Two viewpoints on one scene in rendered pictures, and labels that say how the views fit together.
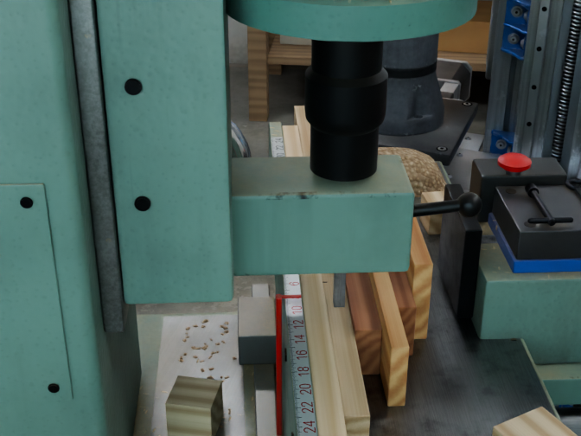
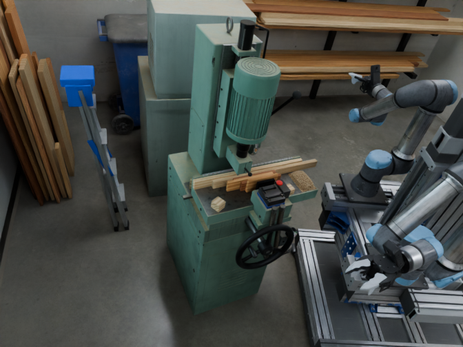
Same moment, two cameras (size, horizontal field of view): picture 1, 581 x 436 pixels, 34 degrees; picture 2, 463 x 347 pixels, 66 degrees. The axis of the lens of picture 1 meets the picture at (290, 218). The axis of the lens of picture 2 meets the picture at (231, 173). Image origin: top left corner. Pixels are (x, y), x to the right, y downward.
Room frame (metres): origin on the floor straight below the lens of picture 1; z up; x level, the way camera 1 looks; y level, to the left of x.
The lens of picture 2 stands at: (0.02, -1.17, 2.08)
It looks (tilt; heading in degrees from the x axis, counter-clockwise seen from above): 41 degrees down; 62
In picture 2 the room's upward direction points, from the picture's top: 10 degrees clockwise
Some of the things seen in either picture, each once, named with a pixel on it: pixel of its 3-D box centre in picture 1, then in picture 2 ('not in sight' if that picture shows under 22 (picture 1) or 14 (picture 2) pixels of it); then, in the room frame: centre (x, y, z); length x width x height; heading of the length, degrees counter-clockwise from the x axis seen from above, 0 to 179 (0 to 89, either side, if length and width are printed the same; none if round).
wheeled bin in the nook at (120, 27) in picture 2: not in sight; (140, 75); (0.52, 1.90, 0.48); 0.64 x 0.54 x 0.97; 177
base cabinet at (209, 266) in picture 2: not in sight; (215, 233); (0.64, 0.08, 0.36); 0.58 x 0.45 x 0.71; 93
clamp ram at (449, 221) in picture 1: (490, 248); (267, 192); (0.74, -0.18, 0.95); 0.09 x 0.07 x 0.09; 3
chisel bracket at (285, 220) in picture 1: (316, 221); (238, 160); (0.65, -0.02, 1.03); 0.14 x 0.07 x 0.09; 93
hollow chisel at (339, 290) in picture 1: (339, 278); not in sight; (0.65, -0.04, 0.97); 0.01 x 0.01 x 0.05; 3
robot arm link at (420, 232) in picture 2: not in sight; (414, 242); (1.21, -0.64, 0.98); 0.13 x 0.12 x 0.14; 95
